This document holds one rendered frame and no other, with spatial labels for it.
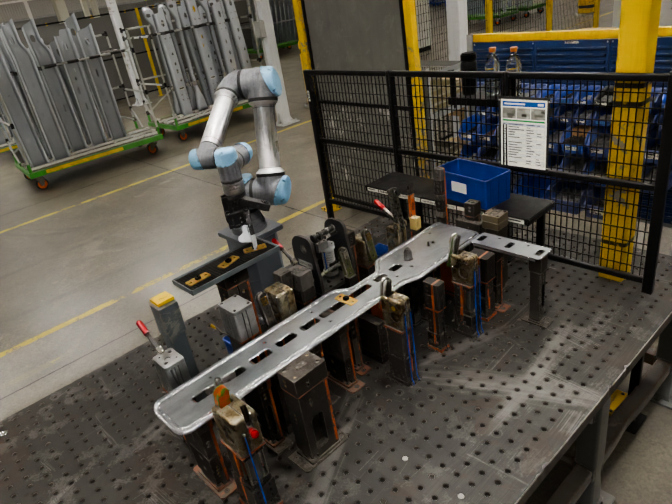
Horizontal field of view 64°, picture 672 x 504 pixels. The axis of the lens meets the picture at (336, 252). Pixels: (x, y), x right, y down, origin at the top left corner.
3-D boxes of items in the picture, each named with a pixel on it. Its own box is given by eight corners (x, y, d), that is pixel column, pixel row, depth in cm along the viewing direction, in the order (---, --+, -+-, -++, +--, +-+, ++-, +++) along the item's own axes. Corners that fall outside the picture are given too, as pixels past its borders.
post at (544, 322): (546, 328, 205) (548, 262, 192) (519, 319, 212) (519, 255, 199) (554, 320, 208) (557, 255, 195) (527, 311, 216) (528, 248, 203)
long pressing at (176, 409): (186, 445, 139) (185, 440, 138) (147, 407, 155) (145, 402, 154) (483, 234, 218) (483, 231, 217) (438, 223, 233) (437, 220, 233)
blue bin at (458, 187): (486, 210, 228) (485, 181, 222) (434, 195, 251) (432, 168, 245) (511, 197, 235) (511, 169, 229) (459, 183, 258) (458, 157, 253)
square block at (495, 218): (499, 294, 229) (498, 218, 213) (482, 289, 235) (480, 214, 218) (509, 286, 234) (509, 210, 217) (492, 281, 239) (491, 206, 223)
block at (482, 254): (487, 324, 212) (486, 262, 200) (463, 315, 220) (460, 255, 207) (500, 313, 218) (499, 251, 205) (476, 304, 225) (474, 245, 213)
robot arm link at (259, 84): (261, 204, 228) (247, 70, 218) (295, 202, 225) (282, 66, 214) (250, 208, 217) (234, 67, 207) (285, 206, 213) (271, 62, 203)
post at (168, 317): (194, 414, 191) (158, 311, 171) (184, 405, 196) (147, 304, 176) (212, 402, 195) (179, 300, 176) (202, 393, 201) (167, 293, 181)
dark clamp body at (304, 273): (317, 366, 205) (299, 280, 188) (295, 354, 214) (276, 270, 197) (337, 352, 211) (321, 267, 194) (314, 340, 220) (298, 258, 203)
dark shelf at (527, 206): (528, 227, 215) (528, 220, 214) (365, 190, 277) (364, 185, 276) (555, 206, 228) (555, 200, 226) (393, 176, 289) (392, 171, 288)
